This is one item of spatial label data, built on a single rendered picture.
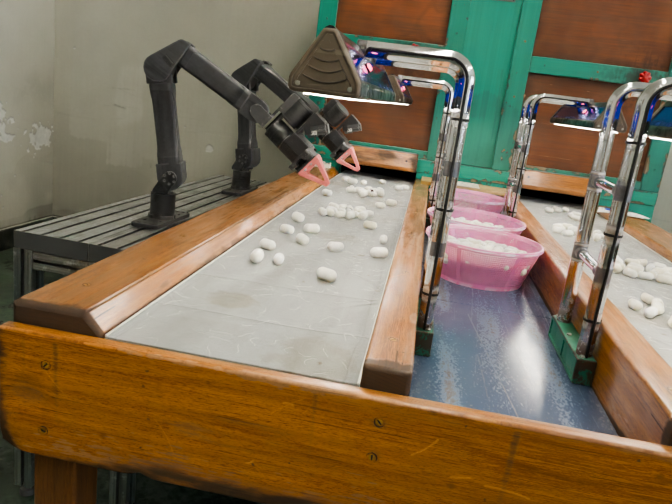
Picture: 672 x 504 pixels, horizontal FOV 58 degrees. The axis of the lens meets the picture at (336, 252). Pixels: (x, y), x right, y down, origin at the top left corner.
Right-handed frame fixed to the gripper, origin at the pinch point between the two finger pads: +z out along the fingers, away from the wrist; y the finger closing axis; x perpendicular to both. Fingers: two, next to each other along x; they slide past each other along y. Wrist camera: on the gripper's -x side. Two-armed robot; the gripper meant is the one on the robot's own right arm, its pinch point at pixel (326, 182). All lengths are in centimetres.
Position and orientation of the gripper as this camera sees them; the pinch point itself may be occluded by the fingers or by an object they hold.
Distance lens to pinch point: 156.8
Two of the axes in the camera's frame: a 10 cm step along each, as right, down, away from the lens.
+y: 1.6, -2.4, 9.6
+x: -7.1, 6.5, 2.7
